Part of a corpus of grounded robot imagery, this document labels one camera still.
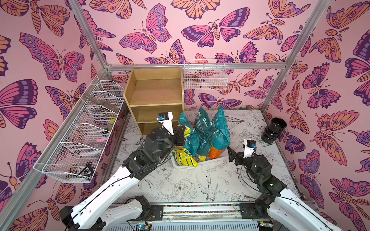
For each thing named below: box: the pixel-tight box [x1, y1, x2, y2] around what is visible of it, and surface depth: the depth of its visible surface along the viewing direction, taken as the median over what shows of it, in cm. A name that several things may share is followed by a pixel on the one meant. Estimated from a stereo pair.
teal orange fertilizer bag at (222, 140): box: [208, 105, 231, 159], surface depth 82 cm
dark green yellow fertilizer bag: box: [194, 105, 214, 163], surface depth 80 cm
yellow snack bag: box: [172, 148, 199, 167], surface depth 79 cm
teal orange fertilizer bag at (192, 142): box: [178, 110, 200, 158], surface depth 78 cm
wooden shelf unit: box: [123, 67, 185, 137], surface depth 93 cm
